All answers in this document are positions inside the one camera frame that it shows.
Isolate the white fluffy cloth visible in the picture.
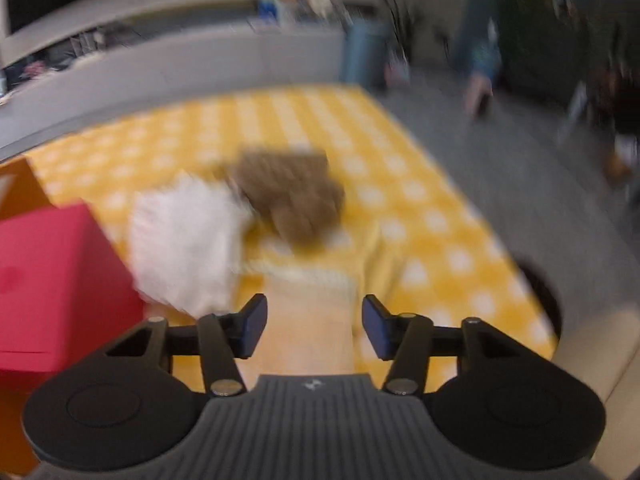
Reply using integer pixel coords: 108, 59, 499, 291
127, 170, 256, 316

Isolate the grey-blue round bin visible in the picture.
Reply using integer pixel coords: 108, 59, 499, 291
342, 20, 393, 88

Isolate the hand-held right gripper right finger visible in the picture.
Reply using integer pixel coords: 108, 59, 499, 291
362, 294, 524, 396

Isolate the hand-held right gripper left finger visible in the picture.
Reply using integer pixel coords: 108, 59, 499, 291
105, 294, 269, 397

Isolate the red box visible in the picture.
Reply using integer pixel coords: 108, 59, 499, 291
0, 200, 151, 377

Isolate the orange storage box white inside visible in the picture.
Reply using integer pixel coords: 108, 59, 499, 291
0, 156, 56, 221

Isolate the yellow checkered tablecloth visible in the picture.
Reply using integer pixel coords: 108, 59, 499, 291
25, 85, 562, 396

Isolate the green potted plant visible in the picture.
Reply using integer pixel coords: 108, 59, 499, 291
370, 0, 420, 68

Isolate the dark brown fluffy cloth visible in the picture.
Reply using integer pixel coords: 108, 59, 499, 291
225, 146, 347, 253

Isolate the pale yellow knitted cloth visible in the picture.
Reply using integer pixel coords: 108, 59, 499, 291
245, 255, 362, 378

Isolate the group of small ornaments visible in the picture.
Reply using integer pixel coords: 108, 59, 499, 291
255, 0, 353, 31

